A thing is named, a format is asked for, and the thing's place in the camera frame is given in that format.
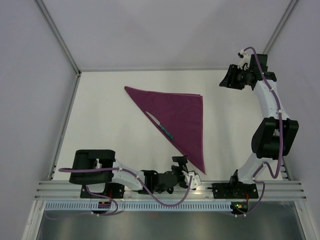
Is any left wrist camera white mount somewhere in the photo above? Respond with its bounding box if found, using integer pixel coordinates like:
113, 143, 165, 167
182, 170, 202, 190

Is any aluminium frame post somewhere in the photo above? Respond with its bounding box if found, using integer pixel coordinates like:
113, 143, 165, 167
34, 0, 81, 76
252, 0, 299, 56

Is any aluminium frame post right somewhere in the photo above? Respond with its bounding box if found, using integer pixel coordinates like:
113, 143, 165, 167
252, 0, 299, 56

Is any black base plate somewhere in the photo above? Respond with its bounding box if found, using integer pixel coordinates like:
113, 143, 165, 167
80, 183, 125, 199
212, 182, 259, 200

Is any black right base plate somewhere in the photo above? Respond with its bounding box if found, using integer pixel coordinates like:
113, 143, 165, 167
212, 182, 259, 200

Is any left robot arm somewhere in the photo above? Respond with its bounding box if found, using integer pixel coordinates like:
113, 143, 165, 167
69, 149, 190, 198

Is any green handled knife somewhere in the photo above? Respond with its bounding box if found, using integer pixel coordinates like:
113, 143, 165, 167
146, 111, 174, 141

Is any white slotted cable duct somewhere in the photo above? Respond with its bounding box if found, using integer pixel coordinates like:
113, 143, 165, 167
44, 200, 232, 212

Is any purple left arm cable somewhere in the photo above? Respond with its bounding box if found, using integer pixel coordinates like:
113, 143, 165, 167
44, 167, 195, 221

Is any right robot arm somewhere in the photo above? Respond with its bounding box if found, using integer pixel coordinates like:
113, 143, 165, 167
219, 50, 299, 198

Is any purple cloth napkin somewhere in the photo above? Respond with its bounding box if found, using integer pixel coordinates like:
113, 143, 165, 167
124, 86, 206, 173

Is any aluminium front rail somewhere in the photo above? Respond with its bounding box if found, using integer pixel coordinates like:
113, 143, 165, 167
33, 180, 307, 202

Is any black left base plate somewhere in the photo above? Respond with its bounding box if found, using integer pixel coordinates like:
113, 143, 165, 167
80, 183, 125, 199

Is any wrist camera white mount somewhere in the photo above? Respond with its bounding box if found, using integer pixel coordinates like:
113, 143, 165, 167
237, 49, 251, 70
182, 170, 202, 190

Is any aluminium frame post left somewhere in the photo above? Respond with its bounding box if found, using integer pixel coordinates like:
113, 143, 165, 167
34, 0, 81, 76

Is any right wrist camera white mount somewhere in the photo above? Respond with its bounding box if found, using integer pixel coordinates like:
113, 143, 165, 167
237, 49, 251, 70

